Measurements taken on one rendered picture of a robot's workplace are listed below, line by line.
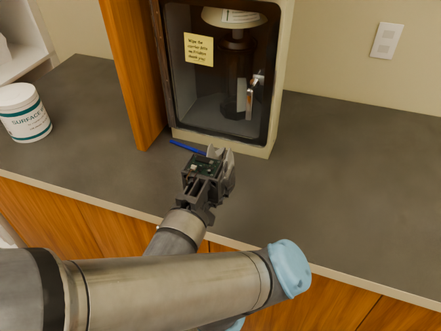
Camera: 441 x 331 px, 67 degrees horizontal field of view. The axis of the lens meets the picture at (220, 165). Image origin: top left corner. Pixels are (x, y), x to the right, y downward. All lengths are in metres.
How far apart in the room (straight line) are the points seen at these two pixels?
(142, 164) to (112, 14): 0.42
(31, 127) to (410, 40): 1.22
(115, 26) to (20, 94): 0.45
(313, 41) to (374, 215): 0.63
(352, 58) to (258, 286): 0.99
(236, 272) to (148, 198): 0.57
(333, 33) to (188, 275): 1.04
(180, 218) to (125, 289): 0.27
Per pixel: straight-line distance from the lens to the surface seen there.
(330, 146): 1.09
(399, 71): 1.30
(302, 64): 1.30
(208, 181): 0.58
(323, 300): 1.02
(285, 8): 0.78
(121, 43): 0.88
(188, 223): 0.54
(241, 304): 0.40
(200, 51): 0.86
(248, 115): 0.85
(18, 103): 1.16
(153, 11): 0.88
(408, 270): 0.88
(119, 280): 0.29
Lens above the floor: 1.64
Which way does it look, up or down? 45 degrees down
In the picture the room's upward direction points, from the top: 1 degrees counter-clockwise
